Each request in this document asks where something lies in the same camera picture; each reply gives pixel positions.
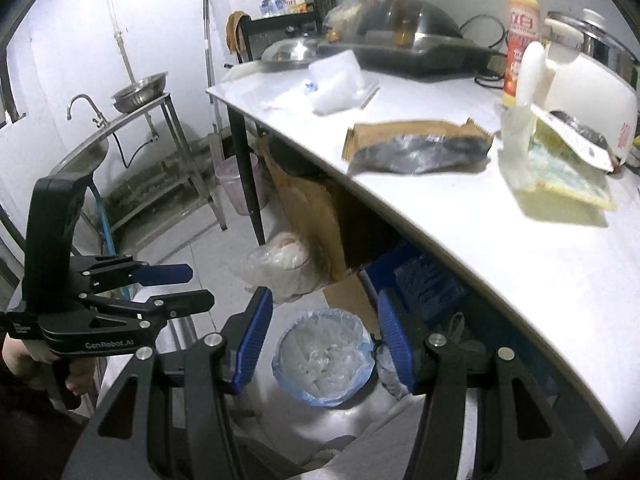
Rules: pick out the bagged white rice cooker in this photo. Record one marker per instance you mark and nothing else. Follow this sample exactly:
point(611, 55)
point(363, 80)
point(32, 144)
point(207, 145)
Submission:
point(289, 265)

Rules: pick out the steel wok lid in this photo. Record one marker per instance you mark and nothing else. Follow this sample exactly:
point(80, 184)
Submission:
point(292, 52)

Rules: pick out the brown paper bag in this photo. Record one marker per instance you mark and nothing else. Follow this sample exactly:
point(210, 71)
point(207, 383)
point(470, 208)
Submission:
point(415, 146)

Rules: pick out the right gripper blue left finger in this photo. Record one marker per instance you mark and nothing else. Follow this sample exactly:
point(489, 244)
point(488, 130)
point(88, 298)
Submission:
point(244, 334)

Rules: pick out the blue-lined trash bin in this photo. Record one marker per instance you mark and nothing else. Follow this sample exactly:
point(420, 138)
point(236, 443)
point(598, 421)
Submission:
point(324, 358)

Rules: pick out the black shelf rack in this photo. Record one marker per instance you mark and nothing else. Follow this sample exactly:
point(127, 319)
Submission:
point(257, 35)

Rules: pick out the yellow food tray package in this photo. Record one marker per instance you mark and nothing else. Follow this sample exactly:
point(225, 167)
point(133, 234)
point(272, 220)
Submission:
point(541, 153)

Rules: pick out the person's left hand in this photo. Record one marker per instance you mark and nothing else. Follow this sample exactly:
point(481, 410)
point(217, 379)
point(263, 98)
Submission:
point(26, 360)

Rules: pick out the yellow cloth on rack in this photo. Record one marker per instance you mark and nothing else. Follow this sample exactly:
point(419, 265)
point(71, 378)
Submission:
point(234, 35)

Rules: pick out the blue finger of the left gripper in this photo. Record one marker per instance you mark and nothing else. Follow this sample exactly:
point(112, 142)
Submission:
point(166, 274)
point(182, 304)

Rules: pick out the white electric cooking pot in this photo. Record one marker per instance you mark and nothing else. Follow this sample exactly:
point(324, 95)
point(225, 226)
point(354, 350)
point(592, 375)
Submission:
point(584, 72)

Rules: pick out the pink trash bucket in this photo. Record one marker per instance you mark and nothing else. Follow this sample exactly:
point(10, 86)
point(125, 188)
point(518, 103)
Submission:
point(228, 175)

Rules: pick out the steel colander bowl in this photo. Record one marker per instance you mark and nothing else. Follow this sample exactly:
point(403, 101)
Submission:
point(140, 93)

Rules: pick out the black wok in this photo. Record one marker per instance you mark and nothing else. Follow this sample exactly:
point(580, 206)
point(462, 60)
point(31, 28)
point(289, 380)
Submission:
point(417, 17)

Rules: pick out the blue cardboard box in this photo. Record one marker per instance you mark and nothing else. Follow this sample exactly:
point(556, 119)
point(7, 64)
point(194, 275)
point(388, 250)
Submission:
point(425, 286)

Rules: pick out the brown cardboard sheet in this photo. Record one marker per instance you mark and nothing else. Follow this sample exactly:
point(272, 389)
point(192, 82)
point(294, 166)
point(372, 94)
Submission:
point(309, 207)

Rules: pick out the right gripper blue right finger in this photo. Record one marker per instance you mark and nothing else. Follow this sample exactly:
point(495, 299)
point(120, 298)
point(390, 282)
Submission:
point(404, 334)

